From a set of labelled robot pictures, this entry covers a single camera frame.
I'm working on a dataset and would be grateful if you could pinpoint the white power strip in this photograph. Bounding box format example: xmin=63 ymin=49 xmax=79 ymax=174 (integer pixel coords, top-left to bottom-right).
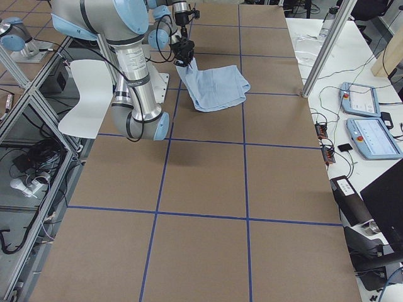
xmin=10 ymin=176 xmax=50 ymax=198

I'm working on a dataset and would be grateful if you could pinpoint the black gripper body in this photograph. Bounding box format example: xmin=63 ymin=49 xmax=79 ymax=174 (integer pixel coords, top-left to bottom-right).
xmin=170 ymin=35 xmax=195 ymax=67
xmin=174 ymin=9 xmax=200 ymax=40

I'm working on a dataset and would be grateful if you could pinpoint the blue teach pendant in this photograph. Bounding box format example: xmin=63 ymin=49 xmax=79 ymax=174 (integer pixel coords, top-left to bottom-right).
xmin=346 ymin=118 xmax=402 ymax=160
xmin=339 ymin=82 xmax=381 ymax=118

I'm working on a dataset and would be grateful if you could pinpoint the light blue button shirt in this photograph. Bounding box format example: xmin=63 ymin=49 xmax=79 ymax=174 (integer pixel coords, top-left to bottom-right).
xmin=176 ymin=59 xmax=251 ymax=112

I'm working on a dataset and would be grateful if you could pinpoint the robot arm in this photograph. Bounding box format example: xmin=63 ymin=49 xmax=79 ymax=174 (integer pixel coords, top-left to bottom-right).
xmin=51 ymin=1 xmax=200 ymax=142

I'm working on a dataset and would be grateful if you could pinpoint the black monitor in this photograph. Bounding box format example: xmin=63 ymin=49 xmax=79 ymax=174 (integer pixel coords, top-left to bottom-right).
xmin=360 ymin=160 xmax=402 ymax=251

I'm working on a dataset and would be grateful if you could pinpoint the lower blue teach pendant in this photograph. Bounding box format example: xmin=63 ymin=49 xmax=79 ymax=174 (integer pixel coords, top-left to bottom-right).
xmin=346 ymin=118 xmax=402 ymax=160

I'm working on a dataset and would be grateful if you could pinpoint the white plastic chair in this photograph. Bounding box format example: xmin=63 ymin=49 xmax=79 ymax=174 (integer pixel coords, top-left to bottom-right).
xmin=58 ymin=59 xmax=113 ymax=139

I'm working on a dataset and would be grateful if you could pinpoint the upper blue teach pendant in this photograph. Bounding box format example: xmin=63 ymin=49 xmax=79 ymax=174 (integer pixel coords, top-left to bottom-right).
xmin=339 ymin=82 xmax=381 ymax=118

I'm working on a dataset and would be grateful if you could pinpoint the aluminium frame post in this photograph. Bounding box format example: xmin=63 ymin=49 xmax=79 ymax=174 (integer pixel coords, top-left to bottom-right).
xmin=301 ymin=0 xmax=357 ymax=98

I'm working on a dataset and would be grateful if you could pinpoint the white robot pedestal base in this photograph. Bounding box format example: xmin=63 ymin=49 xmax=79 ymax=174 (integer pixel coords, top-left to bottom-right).
xmin=150 ymin=71 xmax=169 ymax=104

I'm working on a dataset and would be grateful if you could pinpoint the clear water bottle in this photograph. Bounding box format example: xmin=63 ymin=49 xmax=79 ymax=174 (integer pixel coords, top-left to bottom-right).
xmin=317 ymin=6 xmax=339 ymax=41

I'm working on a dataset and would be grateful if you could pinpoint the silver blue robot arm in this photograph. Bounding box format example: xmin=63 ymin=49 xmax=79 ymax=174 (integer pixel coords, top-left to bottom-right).
xmin=145 ymin=0 xmax=200 ymax=38

